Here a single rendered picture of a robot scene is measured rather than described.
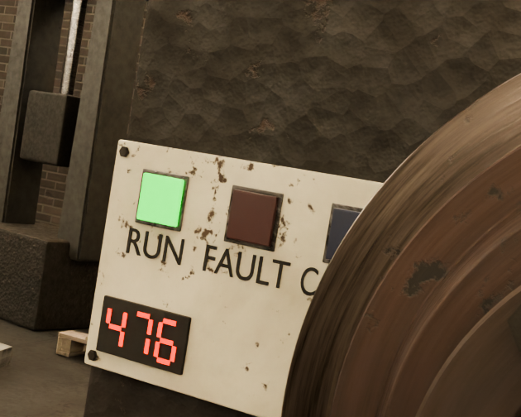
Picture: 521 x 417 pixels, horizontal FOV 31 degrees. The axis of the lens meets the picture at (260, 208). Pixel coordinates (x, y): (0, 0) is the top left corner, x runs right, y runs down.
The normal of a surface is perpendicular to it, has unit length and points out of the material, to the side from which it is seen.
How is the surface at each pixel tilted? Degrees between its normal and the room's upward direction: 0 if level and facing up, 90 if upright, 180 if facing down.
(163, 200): 90
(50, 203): 90
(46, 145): 90
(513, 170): 90
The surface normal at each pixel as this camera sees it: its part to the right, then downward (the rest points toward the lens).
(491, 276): -0.46, -0.03
